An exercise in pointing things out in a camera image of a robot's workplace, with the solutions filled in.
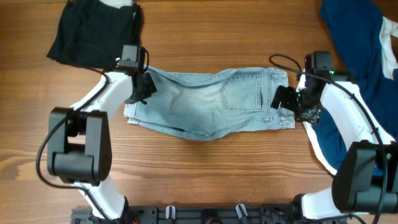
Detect light blue denim shorts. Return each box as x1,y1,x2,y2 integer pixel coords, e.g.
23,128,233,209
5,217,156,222
124,67,295,141

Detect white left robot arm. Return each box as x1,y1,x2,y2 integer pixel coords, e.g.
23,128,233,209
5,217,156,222
40,72,156,223

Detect folded black garment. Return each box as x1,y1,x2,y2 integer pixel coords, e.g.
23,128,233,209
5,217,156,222
47,0,142,68

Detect blue and white shirt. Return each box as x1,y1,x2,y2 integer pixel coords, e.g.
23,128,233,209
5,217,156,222
304,0,397,175

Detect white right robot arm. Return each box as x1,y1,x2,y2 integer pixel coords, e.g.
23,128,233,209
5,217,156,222
290,82,397,222

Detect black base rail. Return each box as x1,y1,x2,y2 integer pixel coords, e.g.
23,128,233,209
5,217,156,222
70,203,349,224

